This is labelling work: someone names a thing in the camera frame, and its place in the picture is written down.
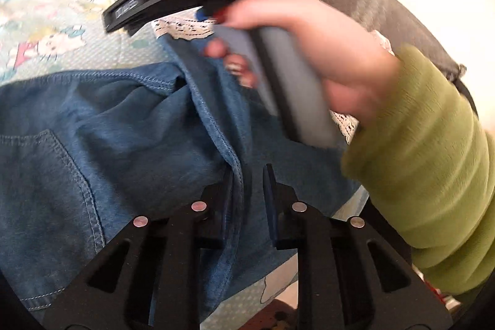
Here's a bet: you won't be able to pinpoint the blue denim pants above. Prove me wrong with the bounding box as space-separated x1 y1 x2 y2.
0 18 372 320

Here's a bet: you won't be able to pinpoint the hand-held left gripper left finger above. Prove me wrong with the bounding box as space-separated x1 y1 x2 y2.
41 168 236 330

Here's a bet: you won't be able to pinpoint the cartoon printed bed sheet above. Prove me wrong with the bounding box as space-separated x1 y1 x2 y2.
0 0 372 330

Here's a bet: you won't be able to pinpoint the person's right hand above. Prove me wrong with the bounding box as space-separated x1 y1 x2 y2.
203 0 401 126

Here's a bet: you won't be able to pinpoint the person's right forearm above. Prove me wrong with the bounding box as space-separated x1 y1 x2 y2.
340 44 495 296

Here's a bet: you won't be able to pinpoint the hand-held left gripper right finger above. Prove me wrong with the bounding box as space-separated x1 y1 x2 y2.
263 164 453 330

